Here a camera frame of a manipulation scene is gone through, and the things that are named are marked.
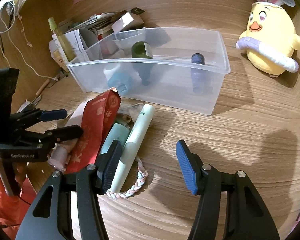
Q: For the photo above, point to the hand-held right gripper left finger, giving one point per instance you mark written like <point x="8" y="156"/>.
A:
<point x="112" y="165"/>

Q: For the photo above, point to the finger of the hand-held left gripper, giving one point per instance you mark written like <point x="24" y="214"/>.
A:
<point x="65" y="132"/>
<point x="52" y="115"/>

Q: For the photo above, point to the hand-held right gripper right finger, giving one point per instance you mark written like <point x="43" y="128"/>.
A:
<point x="186" y="165"/>

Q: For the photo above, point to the pink cloth roll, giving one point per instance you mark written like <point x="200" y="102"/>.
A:
<point x="58" y="155"/>

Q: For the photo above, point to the red paper packet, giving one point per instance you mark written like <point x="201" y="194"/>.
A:
<point x="95" y="130"/>

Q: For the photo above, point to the mint green tube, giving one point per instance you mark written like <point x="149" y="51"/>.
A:
<point x="140" y="125"/>

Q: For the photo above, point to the clear plastic storage bin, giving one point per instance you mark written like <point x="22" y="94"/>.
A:
<point x="165" y="97"/>

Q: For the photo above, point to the dark green glass bottle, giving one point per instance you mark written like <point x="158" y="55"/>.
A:
<point x="140" y="51"/>

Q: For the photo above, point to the person's left forearm orange sleeve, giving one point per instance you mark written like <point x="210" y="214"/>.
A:
<point x="5" y="205"/>

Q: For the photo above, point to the person's left hand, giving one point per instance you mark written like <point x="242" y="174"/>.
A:
<point x="20" y="173"/>

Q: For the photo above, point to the wooden stick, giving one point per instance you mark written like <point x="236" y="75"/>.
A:
<point x="43" y="87"/>

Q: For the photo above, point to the yellow green spray bottle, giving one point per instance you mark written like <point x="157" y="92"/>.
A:
<point x="62" y="42"/>

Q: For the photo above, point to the teal bottle white cap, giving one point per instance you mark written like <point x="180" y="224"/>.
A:
<point x="117" y="80"/>

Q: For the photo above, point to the white folded paper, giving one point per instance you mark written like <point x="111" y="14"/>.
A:
<point x="77" y="41"/>

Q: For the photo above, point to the clutter pile of boxes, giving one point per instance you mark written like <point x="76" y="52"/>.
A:
<point x="97" y="22"/>

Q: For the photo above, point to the dark blue bottle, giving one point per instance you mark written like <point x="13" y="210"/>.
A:
<point x="198" y="58"/>

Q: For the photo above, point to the white cardboard box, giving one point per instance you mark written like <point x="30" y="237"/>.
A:
<point x="126" y="22"/>

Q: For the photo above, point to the yellow chick plush toy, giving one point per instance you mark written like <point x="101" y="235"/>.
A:
<point x="272" y="35"/>

